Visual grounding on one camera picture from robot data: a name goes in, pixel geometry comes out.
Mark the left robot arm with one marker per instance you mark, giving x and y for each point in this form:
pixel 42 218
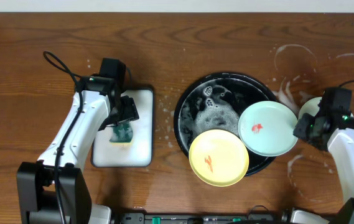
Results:
pixel 53 189

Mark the light green plate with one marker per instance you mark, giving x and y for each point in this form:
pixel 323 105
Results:
pixel 311 107
pixel 266 128

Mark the black rectangular soap tray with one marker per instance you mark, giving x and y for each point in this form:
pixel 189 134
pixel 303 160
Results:
pixel 137 153

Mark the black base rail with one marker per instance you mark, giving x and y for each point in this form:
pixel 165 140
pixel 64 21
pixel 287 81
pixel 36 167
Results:
pixel 140 216

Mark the green yellow sponge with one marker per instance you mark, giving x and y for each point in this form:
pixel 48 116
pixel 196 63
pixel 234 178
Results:
pixel 122 133

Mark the black round tray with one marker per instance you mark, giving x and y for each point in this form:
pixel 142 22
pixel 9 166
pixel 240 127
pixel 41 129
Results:
pixel 216 101

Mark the yellow plate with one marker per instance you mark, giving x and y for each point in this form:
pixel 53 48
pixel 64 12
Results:
pixel 219 158

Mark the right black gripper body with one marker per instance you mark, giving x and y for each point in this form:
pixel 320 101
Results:
pixel 305 128

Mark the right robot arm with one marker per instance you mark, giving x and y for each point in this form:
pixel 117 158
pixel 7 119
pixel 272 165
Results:
pixel 341 147

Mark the light green plate top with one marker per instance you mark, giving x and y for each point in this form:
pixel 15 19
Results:
pixel 311 107

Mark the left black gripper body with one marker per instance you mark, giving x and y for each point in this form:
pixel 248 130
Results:
pixel 124 116

